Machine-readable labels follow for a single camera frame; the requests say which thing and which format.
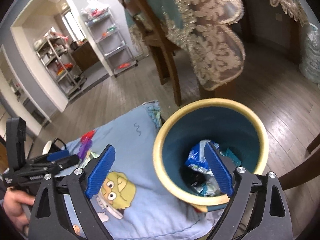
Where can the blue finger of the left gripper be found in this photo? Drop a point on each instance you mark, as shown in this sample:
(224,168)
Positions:
(57,155)
(67,162)

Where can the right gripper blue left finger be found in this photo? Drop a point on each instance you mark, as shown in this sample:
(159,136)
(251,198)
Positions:
(97,170)

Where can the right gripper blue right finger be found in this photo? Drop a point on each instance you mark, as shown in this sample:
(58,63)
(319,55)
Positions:
(219,165)

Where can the teal foil packet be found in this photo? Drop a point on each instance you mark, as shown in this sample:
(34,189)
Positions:
(228,153)

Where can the blue snack wrapper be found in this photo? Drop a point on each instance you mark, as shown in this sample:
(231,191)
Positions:
(196,159)

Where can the black plastic bag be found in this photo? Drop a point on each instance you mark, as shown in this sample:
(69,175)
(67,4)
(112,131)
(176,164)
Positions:
(191,177)

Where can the yellow rimmed teal trash bin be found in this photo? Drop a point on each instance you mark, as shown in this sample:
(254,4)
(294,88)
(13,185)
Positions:
(224,133)

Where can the person's left hand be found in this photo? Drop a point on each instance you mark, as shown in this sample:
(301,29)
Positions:
(12,205)

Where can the dark blue mug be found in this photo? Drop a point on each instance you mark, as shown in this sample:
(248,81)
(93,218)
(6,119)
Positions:
(51,146)

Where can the light blue cartoon cushion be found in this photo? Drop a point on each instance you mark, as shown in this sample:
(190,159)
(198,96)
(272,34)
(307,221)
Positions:
(133,204)

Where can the wooden kitchen cabinet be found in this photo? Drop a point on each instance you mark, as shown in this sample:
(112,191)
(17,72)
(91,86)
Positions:
(83,55)

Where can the kitchen metal shelf rack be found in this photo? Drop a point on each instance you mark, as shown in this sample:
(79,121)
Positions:
(55,55)

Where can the grey metal shelf rack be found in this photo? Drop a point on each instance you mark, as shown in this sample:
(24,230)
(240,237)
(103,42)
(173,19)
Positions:
(109,40)

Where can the wooden chair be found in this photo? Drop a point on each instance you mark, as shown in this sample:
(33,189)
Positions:
(149,23)

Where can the lace teal tablecloth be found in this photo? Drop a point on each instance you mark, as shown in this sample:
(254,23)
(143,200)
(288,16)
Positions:
(202,29)

